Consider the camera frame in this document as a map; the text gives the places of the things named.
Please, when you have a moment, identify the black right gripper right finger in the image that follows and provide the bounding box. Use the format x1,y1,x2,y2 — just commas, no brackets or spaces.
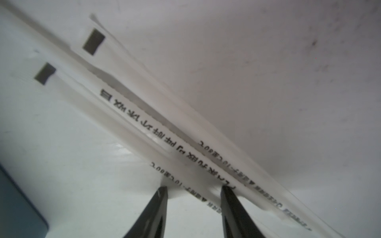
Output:
220,185,265,238

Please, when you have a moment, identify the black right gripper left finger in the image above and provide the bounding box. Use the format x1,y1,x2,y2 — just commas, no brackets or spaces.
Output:
124,186,168,238

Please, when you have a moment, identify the straw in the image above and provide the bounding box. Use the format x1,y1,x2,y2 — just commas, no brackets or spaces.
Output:
1,6,271,211
80,14,340,238
34,62,273,238

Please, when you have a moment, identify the blue storage tray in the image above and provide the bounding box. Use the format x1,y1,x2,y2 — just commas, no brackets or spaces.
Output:
1,168,49,238

